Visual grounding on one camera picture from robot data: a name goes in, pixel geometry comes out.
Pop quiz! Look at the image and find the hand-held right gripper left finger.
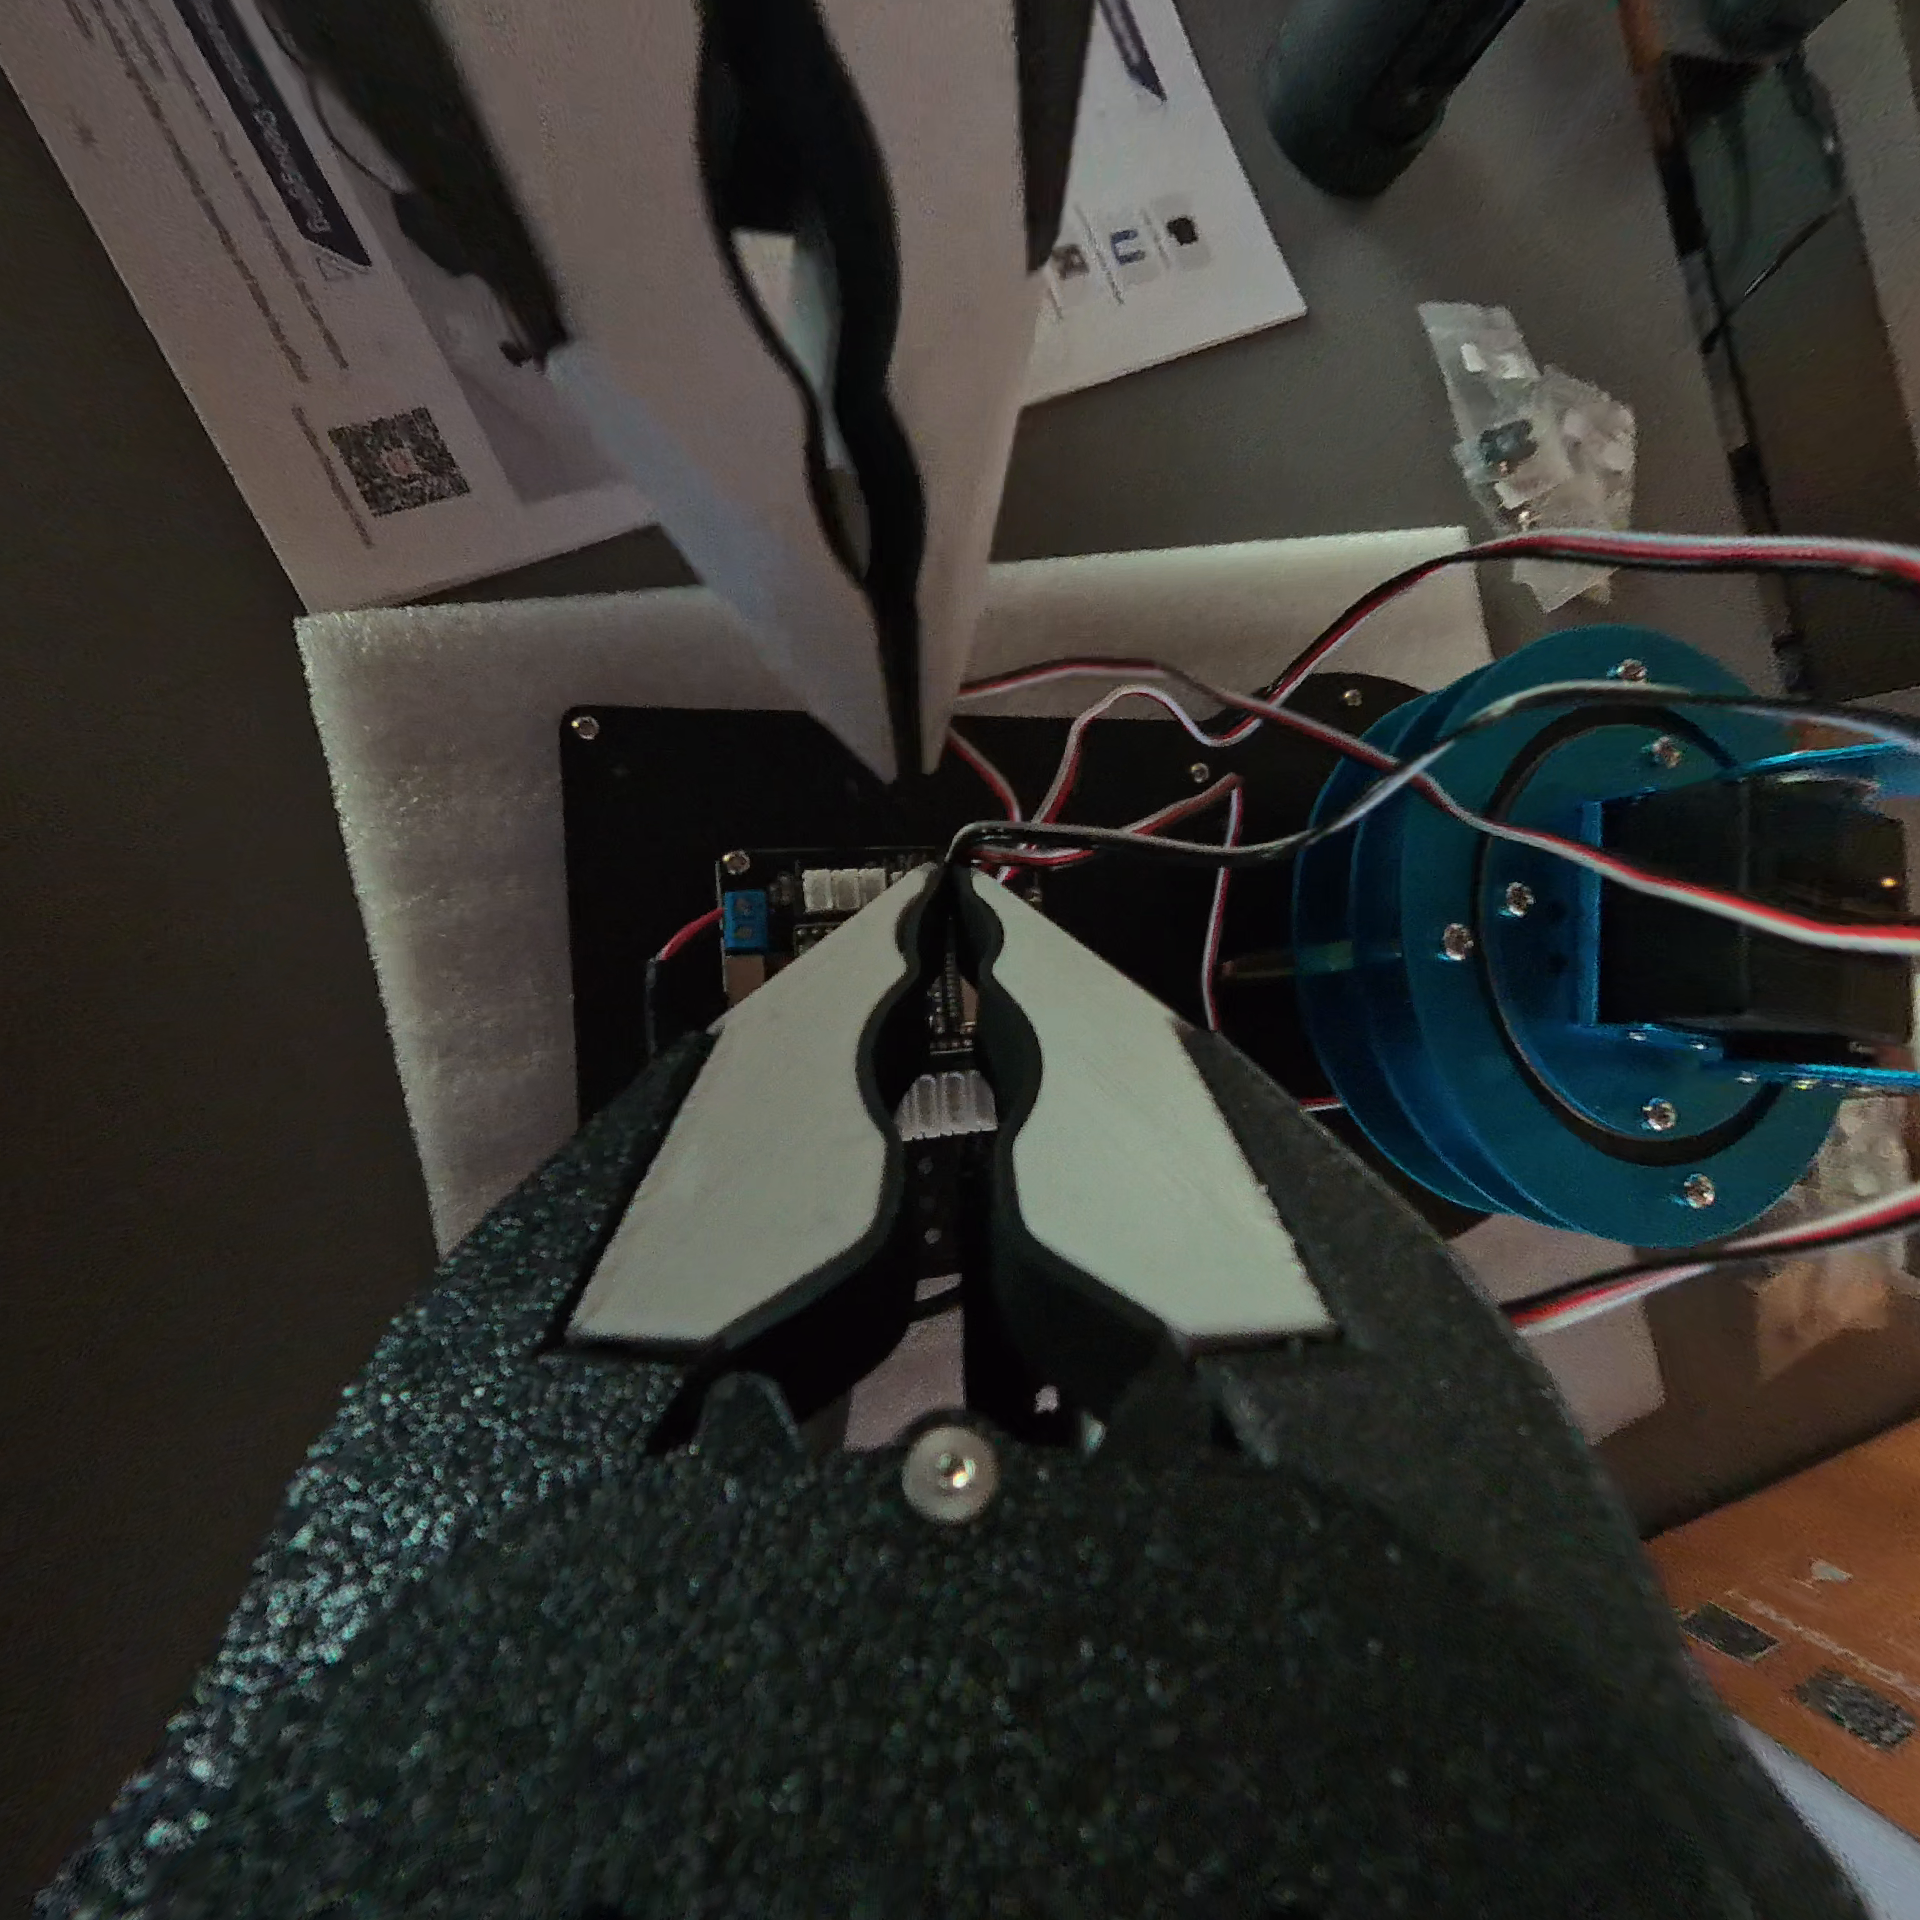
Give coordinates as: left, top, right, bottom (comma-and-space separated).
563, 870, 953, 1353

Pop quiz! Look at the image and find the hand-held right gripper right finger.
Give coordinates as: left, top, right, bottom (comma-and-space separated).
956, 870, 1342, 1353

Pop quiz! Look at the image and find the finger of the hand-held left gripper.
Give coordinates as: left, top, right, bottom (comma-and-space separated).
831, 0, 1094, 774
276, 0, 908, 782

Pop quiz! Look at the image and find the control circuit board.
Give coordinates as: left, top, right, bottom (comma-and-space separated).
713, 849, 1052, 1202

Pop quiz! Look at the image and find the black white servo cable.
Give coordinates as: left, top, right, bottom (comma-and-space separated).
944, 684, 1920, 873

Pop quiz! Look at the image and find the grey desk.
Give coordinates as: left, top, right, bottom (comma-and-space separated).
0, 75, 1920, 1880

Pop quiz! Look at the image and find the instruction booklet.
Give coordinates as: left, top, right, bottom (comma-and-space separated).
0, 0, 1306, 610

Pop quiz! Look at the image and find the white foam sheet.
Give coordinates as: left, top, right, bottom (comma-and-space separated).
295, 526, 1668, 1439

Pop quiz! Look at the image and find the orange white cardboard box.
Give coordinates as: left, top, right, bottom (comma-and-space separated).
1643, 1476, 1920, 1920

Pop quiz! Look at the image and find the black cylindrical handle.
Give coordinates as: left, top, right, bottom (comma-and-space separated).
1257, 0, 1628, 200

